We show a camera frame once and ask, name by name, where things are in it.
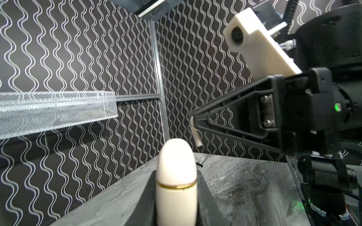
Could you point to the white wire mesh basket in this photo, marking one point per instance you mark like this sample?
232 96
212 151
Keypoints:
24 113

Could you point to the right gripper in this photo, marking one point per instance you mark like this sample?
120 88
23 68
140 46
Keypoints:
296 115

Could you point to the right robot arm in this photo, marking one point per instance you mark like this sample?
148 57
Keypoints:
332 40

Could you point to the beige earbud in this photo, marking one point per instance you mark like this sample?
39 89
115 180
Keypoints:
195 133

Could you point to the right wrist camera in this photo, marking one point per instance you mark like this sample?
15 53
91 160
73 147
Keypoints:
245 34

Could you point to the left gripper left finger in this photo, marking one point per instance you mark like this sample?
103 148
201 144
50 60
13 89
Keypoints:
144 213

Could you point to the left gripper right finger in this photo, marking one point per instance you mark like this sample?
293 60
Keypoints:
209 213

